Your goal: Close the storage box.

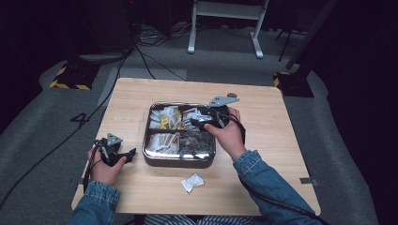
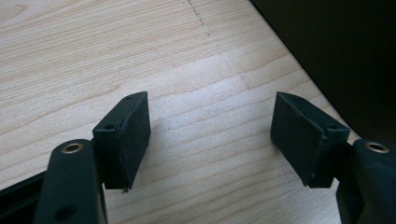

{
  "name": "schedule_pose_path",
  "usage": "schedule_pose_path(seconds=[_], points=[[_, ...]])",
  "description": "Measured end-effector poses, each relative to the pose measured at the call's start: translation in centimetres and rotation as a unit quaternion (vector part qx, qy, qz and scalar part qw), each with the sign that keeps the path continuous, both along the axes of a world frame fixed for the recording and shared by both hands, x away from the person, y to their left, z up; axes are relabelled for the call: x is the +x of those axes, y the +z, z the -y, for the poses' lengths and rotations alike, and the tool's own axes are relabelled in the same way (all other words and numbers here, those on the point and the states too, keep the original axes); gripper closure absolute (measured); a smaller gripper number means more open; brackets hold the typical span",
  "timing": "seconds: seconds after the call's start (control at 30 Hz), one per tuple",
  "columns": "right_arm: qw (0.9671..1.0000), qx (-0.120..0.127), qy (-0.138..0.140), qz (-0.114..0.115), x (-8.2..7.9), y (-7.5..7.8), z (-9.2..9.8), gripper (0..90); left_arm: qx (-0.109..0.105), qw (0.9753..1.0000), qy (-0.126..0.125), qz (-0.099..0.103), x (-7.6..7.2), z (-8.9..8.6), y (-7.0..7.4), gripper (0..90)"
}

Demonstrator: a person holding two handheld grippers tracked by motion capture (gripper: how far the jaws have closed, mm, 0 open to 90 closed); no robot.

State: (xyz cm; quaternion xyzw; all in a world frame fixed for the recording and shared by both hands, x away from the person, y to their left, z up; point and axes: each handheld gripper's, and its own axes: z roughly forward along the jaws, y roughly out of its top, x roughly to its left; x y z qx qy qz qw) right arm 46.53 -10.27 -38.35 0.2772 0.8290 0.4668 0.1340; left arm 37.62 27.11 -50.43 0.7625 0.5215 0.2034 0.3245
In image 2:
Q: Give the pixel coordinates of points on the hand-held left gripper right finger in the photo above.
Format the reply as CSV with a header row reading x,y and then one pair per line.
x,y
303,143

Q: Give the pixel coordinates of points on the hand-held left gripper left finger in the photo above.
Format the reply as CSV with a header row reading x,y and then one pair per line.
x,y
124,146

